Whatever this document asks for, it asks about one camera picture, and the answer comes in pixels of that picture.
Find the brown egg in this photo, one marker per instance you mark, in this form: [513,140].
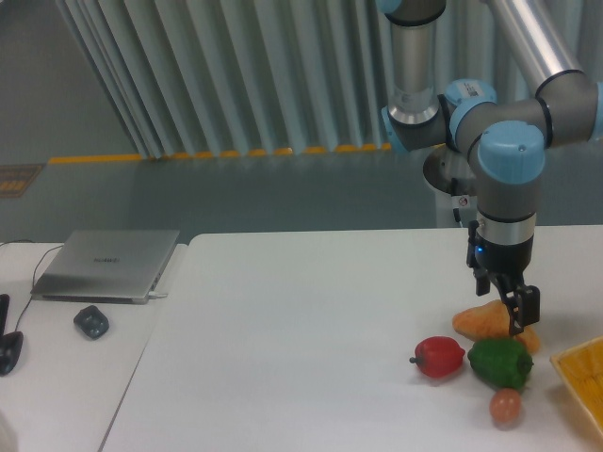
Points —
[505,405]

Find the white corrugated partition screen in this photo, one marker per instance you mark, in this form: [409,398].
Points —
[217,77]

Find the black computer mouse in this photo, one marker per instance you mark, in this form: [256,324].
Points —
[11,347]

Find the white usb plug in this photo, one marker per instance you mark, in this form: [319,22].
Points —
[154,295]

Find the yellow wicker basket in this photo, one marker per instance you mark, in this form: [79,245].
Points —
[580,368]

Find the silver closed laptop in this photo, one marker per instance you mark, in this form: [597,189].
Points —
[109,266]

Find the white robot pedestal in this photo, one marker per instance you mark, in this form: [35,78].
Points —
[453,184]

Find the green bell pepper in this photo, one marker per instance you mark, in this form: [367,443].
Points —
[502,362]

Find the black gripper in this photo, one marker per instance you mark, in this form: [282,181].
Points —
[503,265]

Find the triangular bread piece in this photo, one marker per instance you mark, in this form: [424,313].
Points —
[490,322]

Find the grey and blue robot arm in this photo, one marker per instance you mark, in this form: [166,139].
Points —
[504,146]

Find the red bell pepper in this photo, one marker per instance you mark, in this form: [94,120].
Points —
[438,356]

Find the black keyboard edge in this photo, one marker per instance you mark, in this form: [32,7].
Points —
[4,305]

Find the small black tray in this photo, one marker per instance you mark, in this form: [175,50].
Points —
[92,322]

